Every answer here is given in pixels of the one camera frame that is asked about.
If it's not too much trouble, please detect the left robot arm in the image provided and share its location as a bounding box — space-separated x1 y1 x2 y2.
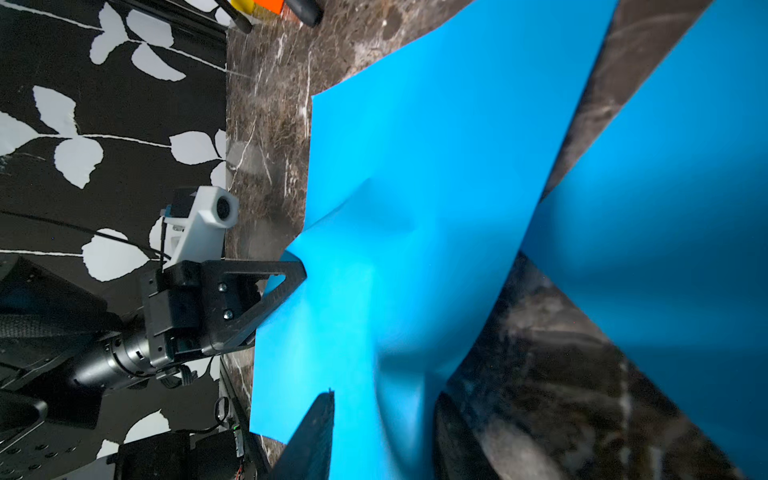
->
1 254 307 479

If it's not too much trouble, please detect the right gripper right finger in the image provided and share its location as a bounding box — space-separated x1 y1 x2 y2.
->
432 392 498 480

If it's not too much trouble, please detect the yellow block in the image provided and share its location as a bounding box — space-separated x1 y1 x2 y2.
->
230 0 255 15

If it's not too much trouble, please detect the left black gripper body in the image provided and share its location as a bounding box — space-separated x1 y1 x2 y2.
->
65 261 207 390

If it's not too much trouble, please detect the cyan paper sheet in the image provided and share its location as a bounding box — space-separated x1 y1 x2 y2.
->
251 1 616 479
522 1 767 479

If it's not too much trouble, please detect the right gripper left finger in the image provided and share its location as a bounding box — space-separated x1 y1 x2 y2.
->
266 391 335 480

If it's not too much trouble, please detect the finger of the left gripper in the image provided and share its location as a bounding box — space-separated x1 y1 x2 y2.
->
200 259 307 356

